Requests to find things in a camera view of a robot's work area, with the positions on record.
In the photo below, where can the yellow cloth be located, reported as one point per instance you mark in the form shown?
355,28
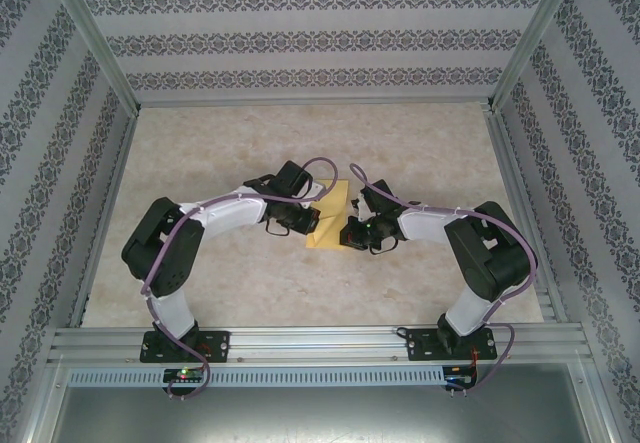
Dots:
336,198

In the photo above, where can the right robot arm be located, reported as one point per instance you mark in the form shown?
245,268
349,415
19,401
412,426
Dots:
425,225

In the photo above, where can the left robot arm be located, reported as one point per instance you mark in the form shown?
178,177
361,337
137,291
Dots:
235,218

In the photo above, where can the small circuit board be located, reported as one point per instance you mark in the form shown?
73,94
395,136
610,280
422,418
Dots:
457,380
185,375

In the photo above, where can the grey metal panel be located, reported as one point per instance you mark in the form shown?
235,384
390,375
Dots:
320,418

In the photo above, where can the short aluminium wall rail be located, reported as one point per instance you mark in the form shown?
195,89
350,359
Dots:
315,101

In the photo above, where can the wide aluminium mounting rail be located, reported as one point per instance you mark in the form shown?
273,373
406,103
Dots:
320,343

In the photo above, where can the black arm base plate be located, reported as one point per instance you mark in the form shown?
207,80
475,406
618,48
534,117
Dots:
420,345
220,345

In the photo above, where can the aluminium side rail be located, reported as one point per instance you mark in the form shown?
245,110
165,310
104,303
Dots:
121,163
508,163

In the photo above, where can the aluminium frame post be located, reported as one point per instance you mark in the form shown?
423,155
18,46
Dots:
531,38
100,43

